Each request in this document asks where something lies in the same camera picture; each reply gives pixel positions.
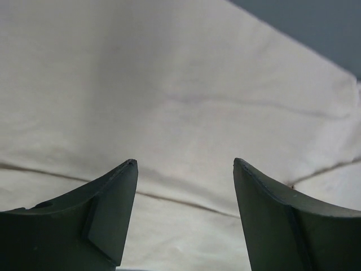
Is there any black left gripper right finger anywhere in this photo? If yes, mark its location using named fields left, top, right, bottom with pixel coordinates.
left=233, top=158, right=360, bottom=271

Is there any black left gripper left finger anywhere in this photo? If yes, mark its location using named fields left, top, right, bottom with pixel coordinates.
left=1, top=159, right=138, bottom=270

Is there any beige t shirt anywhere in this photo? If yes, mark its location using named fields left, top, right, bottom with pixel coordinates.
left=1, top=1, right=360, bottom=270

